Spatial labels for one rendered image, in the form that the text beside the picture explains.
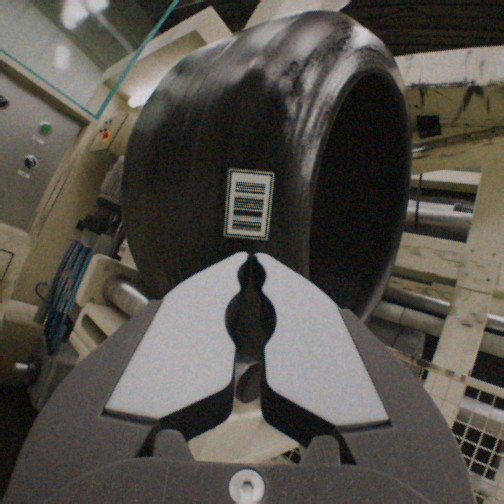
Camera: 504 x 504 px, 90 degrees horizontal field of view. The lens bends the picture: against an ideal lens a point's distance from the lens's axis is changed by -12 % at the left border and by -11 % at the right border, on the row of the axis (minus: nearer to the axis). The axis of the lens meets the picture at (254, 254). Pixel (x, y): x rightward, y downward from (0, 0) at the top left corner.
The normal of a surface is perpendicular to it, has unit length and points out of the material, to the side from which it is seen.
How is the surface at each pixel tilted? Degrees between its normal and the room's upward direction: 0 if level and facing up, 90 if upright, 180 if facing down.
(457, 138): 90
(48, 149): 90
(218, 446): 90
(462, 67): 90
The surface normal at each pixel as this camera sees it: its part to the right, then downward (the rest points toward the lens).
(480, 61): -0.55, -0.35
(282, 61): 0.11, -0.16
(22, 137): 0.74, 0.21
